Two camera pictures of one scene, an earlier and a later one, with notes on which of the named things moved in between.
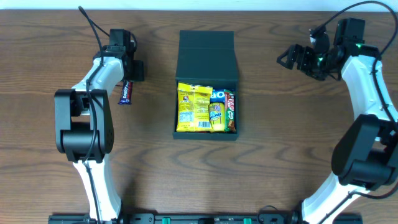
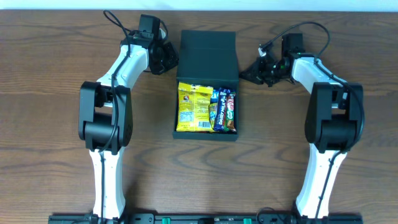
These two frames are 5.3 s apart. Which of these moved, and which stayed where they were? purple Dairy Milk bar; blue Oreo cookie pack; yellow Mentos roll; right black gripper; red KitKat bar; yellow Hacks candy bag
Moved: right black gripper; purple Dairy Milk bar
Stayed: yellow Mentos roll; red KitKat bar; blue Oreo cookie pack; yellow Hacks candy bag
